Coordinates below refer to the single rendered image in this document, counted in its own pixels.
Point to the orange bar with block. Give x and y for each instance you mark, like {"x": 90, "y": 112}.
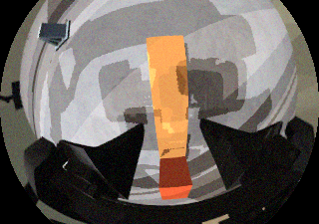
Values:
{"x": 169, "y": 84}

